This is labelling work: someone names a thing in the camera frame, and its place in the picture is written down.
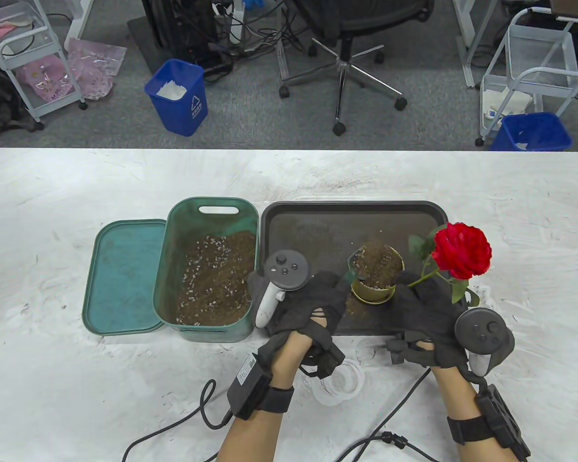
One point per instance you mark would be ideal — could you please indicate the person's left hand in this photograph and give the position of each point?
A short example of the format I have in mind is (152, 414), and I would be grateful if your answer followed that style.
(308, 308)

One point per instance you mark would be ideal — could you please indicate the person's right hand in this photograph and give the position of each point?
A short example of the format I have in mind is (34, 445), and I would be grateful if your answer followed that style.
(428, 317)

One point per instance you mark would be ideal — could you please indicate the brown potting mix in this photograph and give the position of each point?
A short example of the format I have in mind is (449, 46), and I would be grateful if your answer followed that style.
(216, 284)
(356, 305)
(380, 262)

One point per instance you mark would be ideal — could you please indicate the yellow ribbed flower pot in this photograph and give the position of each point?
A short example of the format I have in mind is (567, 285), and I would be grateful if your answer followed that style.
(373, 294)

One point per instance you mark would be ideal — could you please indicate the green garden trowel scoop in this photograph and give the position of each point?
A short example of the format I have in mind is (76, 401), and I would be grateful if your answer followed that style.
(352, 262)

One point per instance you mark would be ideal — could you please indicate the red artificial rose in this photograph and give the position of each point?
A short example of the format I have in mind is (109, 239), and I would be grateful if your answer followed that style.
(462, 248)

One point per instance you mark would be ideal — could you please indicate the teal plastic bin lid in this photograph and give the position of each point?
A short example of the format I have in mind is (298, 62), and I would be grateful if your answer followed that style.
(123, 279)

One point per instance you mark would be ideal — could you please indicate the person's right forearm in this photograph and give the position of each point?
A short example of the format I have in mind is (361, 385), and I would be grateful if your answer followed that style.
(457, 392)

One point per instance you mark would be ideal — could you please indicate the person's left forearm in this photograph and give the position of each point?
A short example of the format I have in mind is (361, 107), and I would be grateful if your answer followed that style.
(255, 428)

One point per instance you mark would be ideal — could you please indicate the grey and white left controller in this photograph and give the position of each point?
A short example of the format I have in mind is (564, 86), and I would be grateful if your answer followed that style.
(286, 269)

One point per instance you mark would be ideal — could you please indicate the dark grey right controller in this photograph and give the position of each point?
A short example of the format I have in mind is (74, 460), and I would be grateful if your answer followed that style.
(484, 332)

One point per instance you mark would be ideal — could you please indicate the clear round plastic piece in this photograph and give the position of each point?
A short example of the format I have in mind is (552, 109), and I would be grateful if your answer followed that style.
(368, 351)

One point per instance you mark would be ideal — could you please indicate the dark brown plastic tray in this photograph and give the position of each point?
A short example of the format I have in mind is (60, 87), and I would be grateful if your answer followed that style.
(308, 231)

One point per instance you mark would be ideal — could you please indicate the black labelled wrist box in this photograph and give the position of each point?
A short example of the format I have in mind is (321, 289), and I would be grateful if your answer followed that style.
(245, 385)

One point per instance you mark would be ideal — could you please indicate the green plastic storage bin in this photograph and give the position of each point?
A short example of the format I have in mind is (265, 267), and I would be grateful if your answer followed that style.
(188, 226)

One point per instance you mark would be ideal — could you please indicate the plain blue waste bin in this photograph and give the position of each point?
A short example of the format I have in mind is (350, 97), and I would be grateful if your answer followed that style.
(534, 132)

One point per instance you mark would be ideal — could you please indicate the white box in cart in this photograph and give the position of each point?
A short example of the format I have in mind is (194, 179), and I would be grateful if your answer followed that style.
(505, 103)

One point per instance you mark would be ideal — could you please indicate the blue bin with white symbol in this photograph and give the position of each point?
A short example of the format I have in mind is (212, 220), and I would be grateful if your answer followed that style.
(176, 113)

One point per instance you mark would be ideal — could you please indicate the white desk leg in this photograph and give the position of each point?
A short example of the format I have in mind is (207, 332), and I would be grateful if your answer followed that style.
(469, 48)
(79, 24)

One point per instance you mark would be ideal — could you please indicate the white rolling cart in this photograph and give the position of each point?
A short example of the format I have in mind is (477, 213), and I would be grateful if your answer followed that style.
(539, 53)
(14, 12)

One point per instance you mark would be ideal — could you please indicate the white power strip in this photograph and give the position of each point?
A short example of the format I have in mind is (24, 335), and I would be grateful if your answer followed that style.
(236, 19)

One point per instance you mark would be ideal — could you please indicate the black office chair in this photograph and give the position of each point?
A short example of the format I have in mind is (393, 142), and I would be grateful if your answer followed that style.
(366, 14)

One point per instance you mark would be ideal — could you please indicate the black floor mat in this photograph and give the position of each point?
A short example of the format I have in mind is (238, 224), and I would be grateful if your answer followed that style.
(144, 43)

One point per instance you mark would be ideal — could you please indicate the black computer tower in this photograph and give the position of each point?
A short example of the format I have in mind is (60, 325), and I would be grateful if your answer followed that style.
(173, 24)

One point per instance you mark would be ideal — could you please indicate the pink plastic bag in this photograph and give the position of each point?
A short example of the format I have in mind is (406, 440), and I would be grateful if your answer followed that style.
(45, 79)
(96, 67)

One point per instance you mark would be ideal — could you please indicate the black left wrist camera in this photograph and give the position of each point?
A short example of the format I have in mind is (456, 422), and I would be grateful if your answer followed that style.
(330, 358)

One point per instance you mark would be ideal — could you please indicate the black lattice wrist mount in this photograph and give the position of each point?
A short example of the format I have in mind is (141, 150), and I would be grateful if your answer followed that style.
(505, 423)

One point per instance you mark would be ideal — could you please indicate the aluminium rail piece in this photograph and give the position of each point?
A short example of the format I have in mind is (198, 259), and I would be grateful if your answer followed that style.
(282, 57)

